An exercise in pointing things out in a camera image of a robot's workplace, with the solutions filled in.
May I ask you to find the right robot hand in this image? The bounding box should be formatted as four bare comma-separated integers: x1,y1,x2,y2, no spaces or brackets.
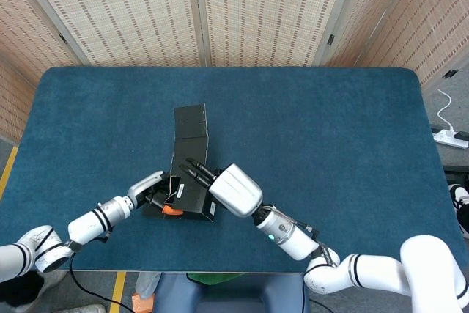
185,158,264,218

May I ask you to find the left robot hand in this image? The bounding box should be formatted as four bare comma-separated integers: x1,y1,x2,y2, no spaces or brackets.
126,170,184,217

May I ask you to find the black cardboard box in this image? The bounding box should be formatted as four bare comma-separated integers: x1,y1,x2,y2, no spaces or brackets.
141,103,218,223

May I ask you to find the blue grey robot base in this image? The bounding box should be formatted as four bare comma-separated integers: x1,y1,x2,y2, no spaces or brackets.
153,272,309,313

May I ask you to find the blue cloth-covered table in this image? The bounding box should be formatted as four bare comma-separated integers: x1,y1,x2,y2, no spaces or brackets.
0,66,465,273

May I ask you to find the green part on base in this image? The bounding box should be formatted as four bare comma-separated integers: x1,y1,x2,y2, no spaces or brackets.
185,272,239,287

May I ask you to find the orange block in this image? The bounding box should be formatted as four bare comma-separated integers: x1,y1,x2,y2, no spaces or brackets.
132,290,155,313

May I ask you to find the black trouser leg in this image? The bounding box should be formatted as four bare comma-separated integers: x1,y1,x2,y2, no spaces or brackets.
0,272,45,307

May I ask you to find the woven folding screen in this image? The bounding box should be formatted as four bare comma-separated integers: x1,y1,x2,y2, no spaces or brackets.
0,0,469,144

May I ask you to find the black furniture base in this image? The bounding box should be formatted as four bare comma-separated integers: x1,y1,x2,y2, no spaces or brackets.
442,164,469,184

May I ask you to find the white power strip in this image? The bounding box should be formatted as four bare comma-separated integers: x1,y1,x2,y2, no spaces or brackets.
432,128,469,150

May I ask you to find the black and white sneaker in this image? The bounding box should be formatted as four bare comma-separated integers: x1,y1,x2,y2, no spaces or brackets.
448,183,469,239

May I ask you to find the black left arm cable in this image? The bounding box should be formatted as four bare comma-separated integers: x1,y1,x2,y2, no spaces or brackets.
68,250,136,313

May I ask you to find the white power cable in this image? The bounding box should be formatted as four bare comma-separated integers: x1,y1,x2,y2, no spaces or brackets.
436,89,457,134

